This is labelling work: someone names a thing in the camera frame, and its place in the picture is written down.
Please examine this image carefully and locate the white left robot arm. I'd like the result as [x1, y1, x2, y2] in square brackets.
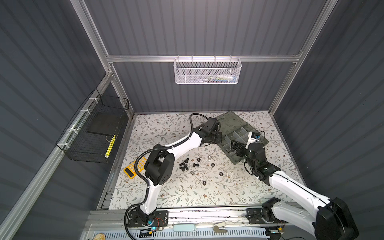
[137, 113, 222, 216]

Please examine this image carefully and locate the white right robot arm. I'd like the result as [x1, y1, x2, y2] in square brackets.
[231, 141, 360, 240]

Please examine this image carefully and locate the clear green organizer box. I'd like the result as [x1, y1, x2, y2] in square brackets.
[216, 111, 259, 165]

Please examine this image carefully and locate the black bolts cluster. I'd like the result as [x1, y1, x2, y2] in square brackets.
[179, 158, 190, 172]

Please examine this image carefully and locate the yellow calculator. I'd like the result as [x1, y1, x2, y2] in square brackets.
[123, 156, 148, 180]

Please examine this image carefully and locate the yellow marker in basket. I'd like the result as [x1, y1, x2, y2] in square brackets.
[105, 135, 116, 159]

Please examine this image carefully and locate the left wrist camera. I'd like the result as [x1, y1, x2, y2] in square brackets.
[246, 132, 260, 149]

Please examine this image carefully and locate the black corrugated cable hose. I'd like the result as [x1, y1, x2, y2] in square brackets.
[123, 113, 211, 240]

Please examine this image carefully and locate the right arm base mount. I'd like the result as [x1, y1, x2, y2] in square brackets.
[245, 197, 287, 224]

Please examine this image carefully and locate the white wire mesh basket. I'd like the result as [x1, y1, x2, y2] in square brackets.
[173, 58, 242, 85]

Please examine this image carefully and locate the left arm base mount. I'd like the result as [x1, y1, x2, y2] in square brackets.
[127, 207, 169, 228]

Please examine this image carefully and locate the black wire wall basket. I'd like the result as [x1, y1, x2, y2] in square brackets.
[57, 90, 130, 164]

